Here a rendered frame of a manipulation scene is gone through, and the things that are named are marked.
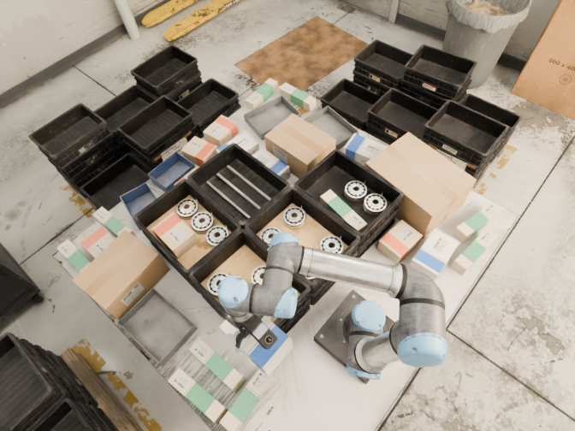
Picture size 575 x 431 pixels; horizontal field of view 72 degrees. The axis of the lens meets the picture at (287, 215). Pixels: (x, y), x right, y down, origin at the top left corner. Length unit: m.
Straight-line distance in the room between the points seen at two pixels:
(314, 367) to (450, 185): 0.99
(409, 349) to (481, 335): 1.60
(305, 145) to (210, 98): 1.27
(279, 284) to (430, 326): 0.39
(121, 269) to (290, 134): 1.04
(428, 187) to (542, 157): 1.76
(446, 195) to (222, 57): 2.85
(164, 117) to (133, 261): 1.34
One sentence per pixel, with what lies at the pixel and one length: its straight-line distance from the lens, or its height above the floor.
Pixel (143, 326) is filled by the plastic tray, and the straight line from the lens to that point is 1.87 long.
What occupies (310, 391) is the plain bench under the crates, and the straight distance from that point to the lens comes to 1.68.
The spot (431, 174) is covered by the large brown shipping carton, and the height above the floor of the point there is 0.90.
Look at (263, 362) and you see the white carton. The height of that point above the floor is 1.13.
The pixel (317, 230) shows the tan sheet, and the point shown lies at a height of 0.83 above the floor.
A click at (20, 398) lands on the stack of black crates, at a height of 0.49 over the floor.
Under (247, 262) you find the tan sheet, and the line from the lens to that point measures 1.72.
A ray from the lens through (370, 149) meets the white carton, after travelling 2.13.
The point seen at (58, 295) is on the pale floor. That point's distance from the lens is 3.01.
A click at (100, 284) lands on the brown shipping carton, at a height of 0.86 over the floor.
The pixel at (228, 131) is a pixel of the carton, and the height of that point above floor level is 0.77.
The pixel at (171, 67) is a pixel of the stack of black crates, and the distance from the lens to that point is 3.33.
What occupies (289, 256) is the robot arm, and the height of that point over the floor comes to 1.44.
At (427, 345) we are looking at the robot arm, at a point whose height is 1.37.
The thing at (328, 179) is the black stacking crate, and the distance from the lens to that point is 1.94.
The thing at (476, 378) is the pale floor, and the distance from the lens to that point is 2.56.
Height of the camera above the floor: 2.36
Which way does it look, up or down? 57 degrees down
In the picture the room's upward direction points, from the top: 6 degrees counter-clockwise
